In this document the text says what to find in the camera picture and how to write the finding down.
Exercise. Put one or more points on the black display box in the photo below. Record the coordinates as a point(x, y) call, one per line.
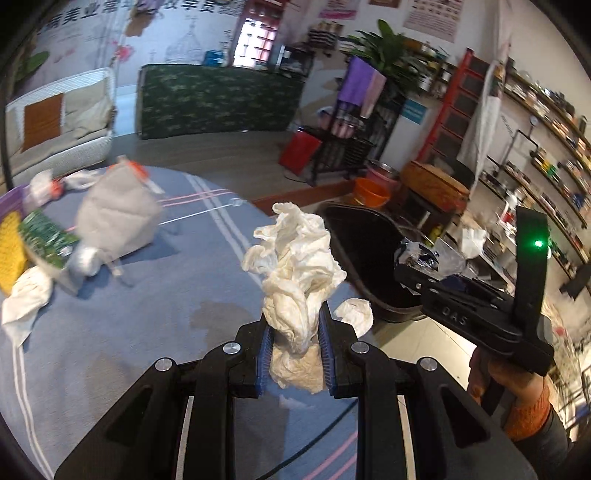
point(295, 59)

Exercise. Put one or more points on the wall poster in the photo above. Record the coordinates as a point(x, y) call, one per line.
point(434, 14)

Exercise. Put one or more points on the pink towel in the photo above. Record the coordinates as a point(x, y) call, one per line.
point(373, 94)

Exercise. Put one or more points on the green potted plant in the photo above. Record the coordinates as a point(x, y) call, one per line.
point(392, 50)

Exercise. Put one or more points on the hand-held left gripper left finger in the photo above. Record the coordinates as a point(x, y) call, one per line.
point(265, 350)

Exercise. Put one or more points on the blue-grey striped table cloth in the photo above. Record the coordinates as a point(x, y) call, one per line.
point(184, 277)

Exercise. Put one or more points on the metal basin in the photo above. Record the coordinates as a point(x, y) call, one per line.
point(383, 167)

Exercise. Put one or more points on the orange foam net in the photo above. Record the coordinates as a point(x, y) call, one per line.
point(56, 188)

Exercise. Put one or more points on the silver foil ball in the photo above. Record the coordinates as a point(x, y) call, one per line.
point(85, 261)

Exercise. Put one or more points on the white coat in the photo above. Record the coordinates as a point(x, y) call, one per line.
point(482, 124)

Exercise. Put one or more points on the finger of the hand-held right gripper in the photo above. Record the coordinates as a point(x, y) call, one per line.
point(455, 311)
point(480, 288)

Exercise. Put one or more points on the white wicker sofa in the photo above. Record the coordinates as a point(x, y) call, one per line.
point(87, 115)

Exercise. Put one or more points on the small white tissue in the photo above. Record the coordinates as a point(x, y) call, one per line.
point(355, 314)

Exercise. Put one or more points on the person's right hand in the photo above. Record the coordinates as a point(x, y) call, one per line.
point(517, 378)

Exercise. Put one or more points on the purple towel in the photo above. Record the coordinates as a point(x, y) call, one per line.
point(354, 83)

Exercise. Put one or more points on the black plastic trash bin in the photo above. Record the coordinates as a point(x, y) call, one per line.
point(364, 249)

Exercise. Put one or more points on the clear plastic wrapper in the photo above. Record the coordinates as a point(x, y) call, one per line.
point(445, 263)

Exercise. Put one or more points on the orange plastic bucket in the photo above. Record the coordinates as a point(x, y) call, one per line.
point(369, 194)

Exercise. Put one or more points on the yellow foam net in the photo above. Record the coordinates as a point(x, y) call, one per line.
point(11, 249)

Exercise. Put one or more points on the green printed packet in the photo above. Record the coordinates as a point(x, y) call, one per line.
point(46, 237)

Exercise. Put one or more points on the large white tissue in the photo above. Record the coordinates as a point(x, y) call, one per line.
point(23, 300)

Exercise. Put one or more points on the purple plastic packet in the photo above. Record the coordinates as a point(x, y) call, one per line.
point(11, 198)

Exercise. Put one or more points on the blue bag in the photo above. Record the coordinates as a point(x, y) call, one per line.
point(214, 58)

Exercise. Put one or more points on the person's right forearm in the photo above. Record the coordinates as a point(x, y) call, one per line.
point(531, 415)

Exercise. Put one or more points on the wall shelves with bottles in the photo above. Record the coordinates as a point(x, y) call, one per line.
point(549, 152)

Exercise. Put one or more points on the pink plastic basin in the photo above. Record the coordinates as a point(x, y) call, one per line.
point(381, 181)

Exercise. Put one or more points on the black metal rack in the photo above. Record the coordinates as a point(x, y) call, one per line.
point(351, 147)

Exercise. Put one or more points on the red ladder shelf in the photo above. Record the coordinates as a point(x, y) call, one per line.
point(455, 101)

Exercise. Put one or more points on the white plastic bag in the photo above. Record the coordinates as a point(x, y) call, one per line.
point(78, 177)

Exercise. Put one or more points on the white shopping bag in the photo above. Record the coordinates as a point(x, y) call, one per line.
point(472, 241)

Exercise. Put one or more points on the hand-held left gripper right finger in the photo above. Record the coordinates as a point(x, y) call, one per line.
point(325, 350)

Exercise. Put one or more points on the blue wall sign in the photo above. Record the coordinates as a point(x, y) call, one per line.
point(414, 111)

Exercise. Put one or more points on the orange cushion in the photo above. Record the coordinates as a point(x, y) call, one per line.
point(42, 122)

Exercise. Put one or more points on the green patterned counter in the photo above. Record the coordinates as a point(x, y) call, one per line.
point(217, 99)

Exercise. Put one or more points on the red paper bag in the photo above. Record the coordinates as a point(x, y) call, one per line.
point(299, 152)

